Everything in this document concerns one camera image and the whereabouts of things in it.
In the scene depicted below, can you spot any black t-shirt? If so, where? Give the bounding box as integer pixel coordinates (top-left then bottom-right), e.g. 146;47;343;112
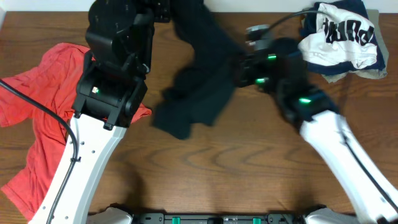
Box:
152;0;243;139

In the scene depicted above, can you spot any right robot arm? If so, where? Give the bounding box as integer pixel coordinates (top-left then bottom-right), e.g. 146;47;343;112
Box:
236;38;397;223

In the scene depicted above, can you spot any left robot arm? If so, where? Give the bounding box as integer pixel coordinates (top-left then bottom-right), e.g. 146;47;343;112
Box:
32;0;170;223

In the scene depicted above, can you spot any navy blue garment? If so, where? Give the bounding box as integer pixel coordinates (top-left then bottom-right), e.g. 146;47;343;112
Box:
299;0;386;77

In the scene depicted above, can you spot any white printed t-shirt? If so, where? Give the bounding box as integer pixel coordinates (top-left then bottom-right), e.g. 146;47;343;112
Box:
298;3;377;69

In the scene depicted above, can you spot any red t-shirt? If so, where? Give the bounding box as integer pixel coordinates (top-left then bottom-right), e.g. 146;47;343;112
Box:
0;42;153;222

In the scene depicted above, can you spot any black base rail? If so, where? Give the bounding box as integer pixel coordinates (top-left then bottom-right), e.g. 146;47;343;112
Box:
132;213;305;224

